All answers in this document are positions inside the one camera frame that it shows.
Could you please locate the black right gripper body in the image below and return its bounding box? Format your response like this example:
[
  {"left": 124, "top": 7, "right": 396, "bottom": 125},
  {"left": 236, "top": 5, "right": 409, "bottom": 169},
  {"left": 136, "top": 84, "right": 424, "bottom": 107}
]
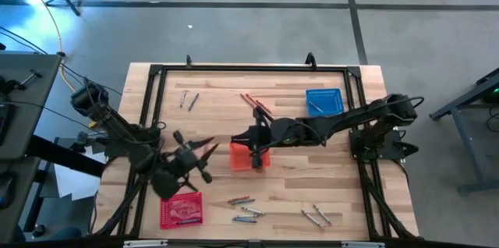
[{"left": 249, "top": 106, "right": 311, "bottom": 170}]

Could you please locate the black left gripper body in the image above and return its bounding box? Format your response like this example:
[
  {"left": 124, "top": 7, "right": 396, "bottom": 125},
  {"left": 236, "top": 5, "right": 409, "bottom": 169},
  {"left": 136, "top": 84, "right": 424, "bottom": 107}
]
[{"left": 171, "top": 129, "right": 214, "bottom": 185}]

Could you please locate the orange plastic basket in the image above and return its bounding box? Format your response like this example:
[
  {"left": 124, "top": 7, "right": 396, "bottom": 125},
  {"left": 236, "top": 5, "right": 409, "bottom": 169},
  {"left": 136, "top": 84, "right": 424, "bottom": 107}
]
[{"left": 228, "top": 141, "right": 272, "bottom": 172}]

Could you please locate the red plastic basket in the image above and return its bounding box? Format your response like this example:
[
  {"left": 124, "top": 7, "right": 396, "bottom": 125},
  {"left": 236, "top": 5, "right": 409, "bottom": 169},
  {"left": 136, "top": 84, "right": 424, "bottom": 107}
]
[{"left": 159, "top": 191, "right": 204, "bottom": 230}]

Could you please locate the blue plastic basket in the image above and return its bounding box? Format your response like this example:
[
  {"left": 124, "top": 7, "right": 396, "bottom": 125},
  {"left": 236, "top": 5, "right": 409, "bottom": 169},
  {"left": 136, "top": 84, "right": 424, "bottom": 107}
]
[{"left": 305, "top": 87, "right": 345, "bottom": 118}]

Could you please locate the white bar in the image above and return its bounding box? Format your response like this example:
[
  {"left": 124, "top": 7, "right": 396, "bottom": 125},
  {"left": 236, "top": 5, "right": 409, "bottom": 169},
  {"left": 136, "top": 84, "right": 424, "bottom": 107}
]
[
  {"left": 123, "top": 239, "right": 168, "bottom": 248},
  {"left": 342, "top": 241, "right": 386, "bottom": 248}
]

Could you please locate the white paper sheet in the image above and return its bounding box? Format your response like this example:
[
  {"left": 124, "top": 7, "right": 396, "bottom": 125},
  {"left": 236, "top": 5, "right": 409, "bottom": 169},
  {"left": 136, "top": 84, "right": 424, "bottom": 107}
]
[{"left": 53, "top": 150, "right": 108, "bottom": 202}]

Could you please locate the black desk leg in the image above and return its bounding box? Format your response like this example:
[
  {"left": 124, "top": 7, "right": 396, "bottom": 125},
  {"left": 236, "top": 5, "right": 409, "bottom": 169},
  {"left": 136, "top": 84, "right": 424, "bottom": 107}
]
[{"left": 25, "top": 134, "right": 106, "bottom": 179}]

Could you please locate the gray side desk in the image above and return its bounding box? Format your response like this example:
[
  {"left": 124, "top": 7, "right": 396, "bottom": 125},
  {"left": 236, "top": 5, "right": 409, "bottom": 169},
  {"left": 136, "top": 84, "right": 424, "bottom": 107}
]
[{"left": 0, "top": 52, "right": 63, "bottom": 241}]

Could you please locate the black computer mouse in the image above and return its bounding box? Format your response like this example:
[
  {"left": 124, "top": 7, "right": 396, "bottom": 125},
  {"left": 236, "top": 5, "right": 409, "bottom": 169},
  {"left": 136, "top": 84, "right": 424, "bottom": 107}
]
[{"left": 0, "top": 172, "right": 16, "bottom": 210}]

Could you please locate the black clamp tool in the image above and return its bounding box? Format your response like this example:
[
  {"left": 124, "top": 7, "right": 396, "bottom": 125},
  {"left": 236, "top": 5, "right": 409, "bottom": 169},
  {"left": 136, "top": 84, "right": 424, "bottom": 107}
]
[{"left": 0, "top": 69, "right": 43, "bottom": 93}]

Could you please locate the black device with green light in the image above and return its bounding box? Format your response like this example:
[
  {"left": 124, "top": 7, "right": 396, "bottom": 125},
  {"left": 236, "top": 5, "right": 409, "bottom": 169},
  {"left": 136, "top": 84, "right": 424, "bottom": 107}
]
[{"left": 483, "top": 86, "right": 499, "bottom": 105}]

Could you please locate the black aluminium table frame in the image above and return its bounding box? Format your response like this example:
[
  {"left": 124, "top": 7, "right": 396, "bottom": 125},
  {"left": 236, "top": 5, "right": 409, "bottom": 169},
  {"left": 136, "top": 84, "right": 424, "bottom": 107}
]
[{"left": 93, "top": 51, "right": 420, "bottom": 241}]

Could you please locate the yellow cable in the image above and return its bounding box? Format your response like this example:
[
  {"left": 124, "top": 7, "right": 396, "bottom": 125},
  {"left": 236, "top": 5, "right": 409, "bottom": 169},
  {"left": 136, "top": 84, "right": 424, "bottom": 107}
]
[{"left": 17, "top": 0, "right": 79, "bottom": 93}]

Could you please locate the dark metal table frame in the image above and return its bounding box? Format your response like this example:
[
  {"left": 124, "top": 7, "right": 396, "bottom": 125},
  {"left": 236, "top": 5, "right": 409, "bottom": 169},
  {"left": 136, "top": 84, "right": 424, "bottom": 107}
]
[{"left": 428, "top": 67, "right": 499, "bottom": 194}]

